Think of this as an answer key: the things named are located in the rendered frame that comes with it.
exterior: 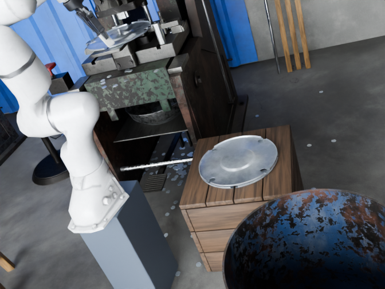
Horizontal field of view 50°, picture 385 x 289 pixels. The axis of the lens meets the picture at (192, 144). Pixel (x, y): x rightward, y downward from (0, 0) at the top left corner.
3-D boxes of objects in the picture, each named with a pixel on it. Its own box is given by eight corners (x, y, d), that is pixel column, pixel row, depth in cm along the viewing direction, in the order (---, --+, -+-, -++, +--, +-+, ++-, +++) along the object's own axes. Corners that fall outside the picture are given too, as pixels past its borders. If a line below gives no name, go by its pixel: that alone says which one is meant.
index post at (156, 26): (165, 43, 172) (157, 22, 167) (158, 45, 173) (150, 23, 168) (167, 41, 174) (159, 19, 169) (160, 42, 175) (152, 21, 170)
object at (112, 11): (139, 14, 173) (134, 1, 170) (98, 24, 180) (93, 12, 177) (149, 2, 186) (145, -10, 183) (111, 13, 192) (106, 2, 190)
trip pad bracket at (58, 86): (81, 113, 186) (61, 74, 176) (63, 117, 189) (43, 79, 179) (86, 106, 191) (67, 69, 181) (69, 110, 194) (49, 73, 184)
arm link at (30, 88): (27, 73, 101) (-32, 89, 106) (80, 137, 119) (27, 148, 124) (40, 46, 108) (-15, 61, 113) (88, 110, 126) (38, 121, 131)
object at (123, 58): (133, 78, 166) (120, 47, 159) (103, 84, 170) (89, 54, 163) (149, 53, 186) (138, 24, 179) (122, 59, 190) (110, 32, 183)
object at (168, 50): (176, 56, 173) (172, 42, 170) (86, 76, 187) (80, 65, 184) (190, 31, 197) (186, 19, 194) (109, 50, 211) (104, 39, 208)
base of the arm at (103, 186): (109, 233, 122) (89, 198, 114) (59, 233, 129) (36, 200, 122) (136, 183, 139) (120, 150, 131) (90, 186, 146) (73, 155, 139)
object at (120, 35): (102, 31, 191) (101, 30, 191) (158, 16, 182) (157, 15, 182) (77, 57, 168) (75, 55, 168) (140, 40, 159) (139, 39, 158)
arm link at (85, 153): (118, 170, 122) (81, 98, 109) (65, 179, 127) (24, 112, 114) (128, 149, 131) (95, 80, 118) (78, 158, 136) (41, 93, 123)
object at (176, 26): (184, 31, 178) (177, 8, 173) (149, 39, 184) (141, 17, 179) (187, 26, 183) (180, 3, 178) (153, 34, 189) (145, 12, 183)
